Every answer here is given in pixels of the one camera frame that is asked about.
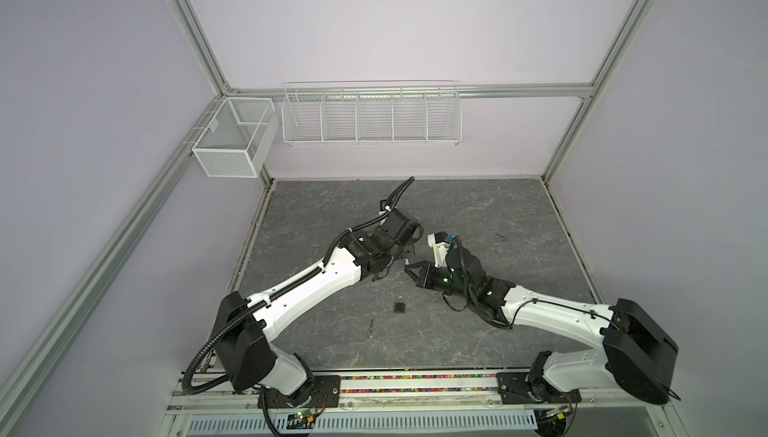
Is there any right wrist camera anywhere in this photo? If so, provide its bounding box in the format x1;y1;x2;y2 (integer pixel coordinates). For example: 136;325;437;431
427;231;453;268

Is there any white slotted cable duct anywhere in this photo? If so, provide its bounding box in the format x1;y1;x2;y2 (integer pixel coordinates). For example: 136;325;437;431
186;409;538;436

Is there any white mesh box basket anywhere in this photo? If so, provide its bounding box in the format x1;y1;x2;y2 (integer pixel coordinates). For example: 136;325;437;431
192;97;279;178

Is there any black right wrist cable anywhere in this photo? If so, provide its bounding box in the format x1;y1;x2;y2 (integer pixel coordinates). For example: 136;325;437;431
440;235;613;330

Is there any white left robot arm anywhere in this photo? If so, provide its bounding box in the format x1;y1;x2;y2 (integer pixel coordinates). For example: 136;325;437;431
211;209;423;398

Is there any white wire shelf basket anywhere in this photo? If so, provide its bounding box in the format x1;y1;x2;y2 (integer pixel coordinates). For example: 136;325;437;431
282;80;463;146

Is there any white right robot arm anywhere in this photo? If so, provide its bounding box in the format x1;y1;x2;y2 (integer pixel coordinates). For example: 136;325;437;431
404;245;679;405

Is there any black corrugated left cable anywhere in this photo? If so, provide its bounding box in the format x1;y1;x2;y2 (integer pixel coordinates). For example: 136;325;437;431
181;175;416;395

